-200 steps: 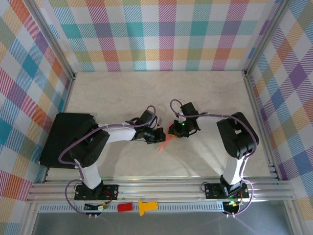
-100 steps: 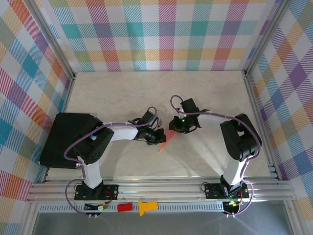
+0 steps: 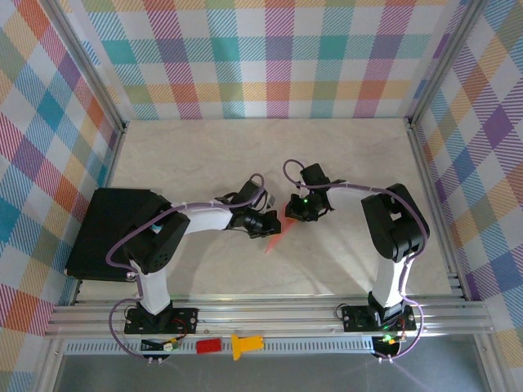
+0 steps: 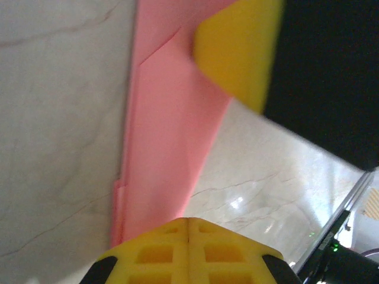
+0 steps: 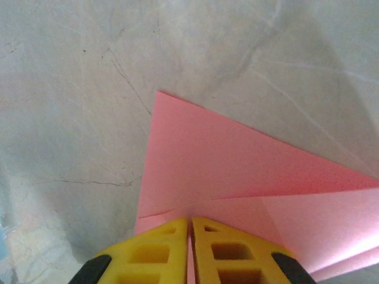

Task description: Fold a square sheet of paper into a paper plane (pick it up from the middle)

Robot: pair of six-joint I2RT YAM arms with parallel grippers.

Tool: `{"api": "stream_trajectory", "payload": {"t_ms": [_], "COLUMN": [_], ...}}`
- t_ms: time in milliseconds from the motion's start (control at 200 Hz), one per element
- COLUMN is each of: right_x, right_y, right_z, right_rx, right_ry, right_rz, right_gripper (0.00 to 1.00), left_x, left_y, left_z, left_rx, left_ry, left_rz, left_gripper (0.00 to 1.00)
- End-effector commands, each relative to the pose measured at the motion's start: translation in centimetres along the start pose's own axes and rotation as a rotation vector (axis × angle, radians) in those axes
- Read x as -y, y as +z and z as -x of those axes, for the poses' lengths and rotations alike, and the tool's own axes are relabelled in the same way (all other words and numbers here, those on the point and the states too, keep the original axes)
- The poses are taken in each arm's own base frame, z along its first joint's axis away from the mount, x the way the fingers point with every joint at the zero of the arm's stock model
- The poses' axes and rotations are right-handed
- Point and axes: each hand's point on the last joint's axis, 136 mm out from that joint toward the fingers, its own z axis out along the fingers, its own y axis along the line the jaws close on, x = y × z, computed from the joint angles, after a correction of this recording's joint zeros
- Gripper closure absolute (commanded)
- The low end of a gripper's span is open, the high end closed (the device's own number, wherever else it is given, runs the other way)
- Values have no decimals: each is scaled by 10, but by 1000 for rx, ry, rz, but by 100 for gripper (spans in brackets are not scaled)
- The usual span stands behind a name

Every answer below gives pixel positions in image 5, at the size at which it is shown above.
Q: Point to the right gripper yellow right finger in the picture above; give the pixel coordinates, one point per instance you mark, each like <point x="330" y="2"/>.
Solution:
<point x="237" y="260"/>

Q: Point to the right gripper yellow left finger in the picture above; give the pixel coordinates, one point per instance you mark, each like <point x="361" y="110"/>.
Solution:
<point x="148" y="260"/>

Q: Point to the pink paper sheet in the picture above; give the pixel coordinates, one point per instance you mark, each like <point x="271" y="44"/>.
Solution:
<point x="222" y="162"/>

